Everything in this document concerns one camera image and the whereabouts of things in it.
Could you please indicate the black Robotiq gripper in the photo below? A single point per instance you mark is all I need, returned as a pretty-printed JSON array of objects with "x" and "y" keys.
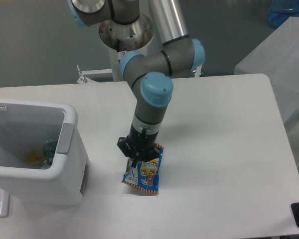
[{"x": 139, "y": 145}]

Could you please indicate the blue snack wrapper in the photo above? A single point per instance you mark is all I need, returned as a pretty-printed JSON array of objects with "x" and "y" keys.
[{"x": 145, "y": 175}]

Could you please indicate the crushed clear plastic bottle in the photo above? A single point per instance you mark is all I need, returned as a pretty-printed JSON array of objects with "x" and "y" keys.
[{"x": 49, "y": 151}]

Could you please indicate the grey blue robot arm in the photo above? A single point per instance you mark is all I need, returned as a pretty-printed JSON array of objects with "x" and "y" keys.
[{"x": 152, "y": 90}]

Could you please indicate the white trash can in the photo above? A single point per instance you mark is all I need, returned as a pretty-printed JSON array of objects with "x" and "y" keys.
[{"x": 26, "y": 126}]

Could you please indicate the yellow trash in bin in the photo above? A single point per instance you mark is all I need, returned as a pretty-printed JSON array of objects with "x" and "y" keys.
[{"x": 35, "y": 158}]

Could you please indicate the white covered side table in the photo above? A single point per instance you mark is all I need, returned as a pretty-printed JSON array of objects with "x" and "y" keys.
[{"x": 278, "y": 58}]

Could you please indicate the blue water jug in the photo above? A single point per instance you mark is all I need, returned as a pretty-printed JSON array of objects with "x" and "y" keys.
[{"x": 280, "y": 10}]

